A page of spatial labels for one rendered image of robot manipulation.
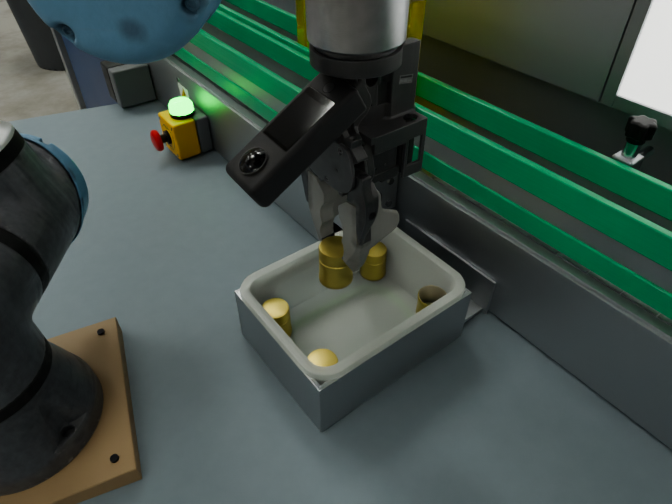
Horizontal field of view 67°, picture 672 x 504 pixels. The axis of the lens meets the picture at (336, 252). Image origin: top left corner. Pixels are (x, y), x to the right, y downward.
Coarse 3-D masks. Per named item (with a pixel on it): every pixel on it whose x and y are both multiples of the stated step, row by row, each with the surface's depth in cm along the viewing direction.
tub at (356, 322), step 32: (288, 256) 62; (416, 256) 64; (256, 288) 60; (288, 288) 63; (320, 288) 67; (352, 288) 68; (384, 288) 68; (416, 288) 66; (448, 288) 61; (320, 320) 64; (352, 320) 64; (384, 320) 64; (416, 320) 54; (288, 352) 52; (352, 352) 60; (320, 384) 52
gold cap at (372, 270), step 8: (376, 248) 67; (384, 248) 67; (368, 256) 66; (376, 256) 66; (384, 256) 67; (368, 264) 67; (376, 264) 67; (384, 264) 68; (360, 272) 70; (368, 272) 68; (376, 272) 68; (384, 272) 69; (376, 280) 69
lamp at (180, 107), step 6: (174, 102) 91; (180, 102) 91; (186, 102) 91; (174, 108) 91; (180, 108) 91; (186, 108) 91; (192, 108) 93; (174, 114) 92; (180, 114) 91; (186, 114) 92; (192, 114) 93
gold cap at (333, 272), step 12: (324, 240) 51; (336, 240) 51; (324, 252) 50; (336, 252) 50; (324, 264) 50; (336, 264) 50; (324, 276) 51; (336, 276) 51; (348, 276) 52; (336, 288) 52
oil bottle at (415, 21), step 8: (416, 0) 64; (424, 0) 65; (416, 8) 65; (424, 8) 66; (408, 16) 65; (416, 16) 66; (408, 24) 66; (416, 24) 66; (408, 32) 66; (416, 32) 67
